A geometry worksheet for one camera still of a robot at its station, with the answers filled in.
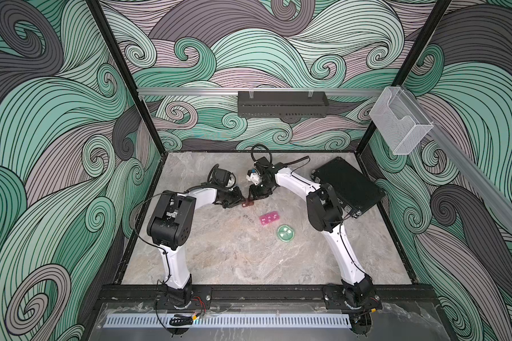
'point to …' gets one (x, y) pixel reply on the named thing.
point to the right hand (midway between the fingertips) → (250, 199)
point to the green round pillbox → (285, 233)
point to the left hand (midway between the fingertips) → (245, 198)
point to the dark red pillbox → (247, 203)
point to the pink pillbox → (269, 217)
